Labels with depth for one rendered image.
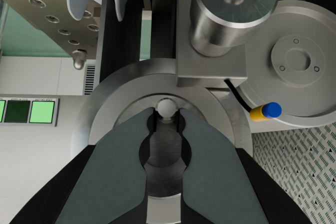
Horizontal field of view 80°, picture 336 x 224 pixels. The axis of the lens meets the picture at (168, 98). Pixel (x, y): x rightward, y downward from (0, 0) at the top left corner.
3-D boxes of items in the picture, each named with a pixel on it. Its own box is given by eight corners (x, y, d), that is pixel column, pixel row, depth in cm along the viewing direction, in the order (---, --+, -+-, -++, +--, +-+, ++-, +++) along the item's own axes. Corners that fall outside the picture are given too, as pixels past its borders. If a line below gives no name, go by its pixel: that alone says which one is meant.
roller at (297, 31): (355, 0, 19) (381, 128, 17) (248, 80, 44) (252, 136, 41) (228, -3, 19) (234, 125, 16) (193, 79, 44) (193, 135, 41)
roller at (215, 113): (233, 75, 17) (238, 228, 14) (193, 114, 42) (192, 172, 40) (95, 70, 17) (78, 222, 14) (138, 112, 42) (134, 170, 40)
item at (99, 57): (114, -77, 22) (98, 89, 18) (140, 35, 45) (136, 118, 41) (109, -77, 22) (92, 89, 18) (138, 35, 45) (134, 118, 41)
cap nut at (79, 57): (84, 50, 51) (82, 67, 50) (89, 56, 54) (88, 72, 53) (69, 50, 51) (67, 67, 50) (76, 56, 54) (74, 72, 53)
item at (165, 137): (96, 188, 14) (122, 84, 15) (105, 182, 16) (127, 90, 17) (205, 210, 13) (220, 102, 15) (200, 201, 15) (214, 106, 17)
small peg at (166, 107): (182, 112, 12) (163, 124, 12) (179, 117, 15) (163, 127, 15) (170, 92, 12) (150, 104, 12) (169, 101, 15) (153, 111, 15)
